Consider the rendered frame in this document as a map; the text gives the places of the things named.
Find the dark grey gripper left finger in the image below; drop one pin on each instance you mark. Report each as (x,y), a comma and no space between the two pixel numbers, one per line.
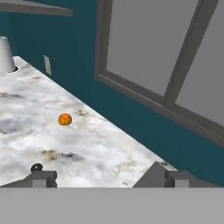
(40,178)

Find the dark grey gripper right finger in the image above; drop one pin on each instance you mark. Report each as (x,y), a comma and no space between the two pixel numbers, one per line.
(163,176)

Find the small black round object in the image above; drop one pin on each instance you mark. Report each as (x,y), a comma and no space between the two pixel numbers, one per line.
(36,167)

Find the orange round fruit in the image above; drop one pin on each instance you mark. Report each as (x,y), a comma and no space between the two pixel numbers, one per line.
(64,119)

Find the grey framed window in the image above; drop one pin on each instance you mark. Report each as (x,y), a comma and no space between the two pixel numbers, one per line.
(163,58)

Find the white cone-shaped appliance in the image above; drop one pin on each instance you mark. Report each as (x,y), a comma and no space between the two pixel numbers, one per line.
(5,57)

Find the white wall outlet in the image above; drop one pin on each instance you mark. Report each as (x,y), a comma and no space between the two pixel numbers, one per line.
(47,65)

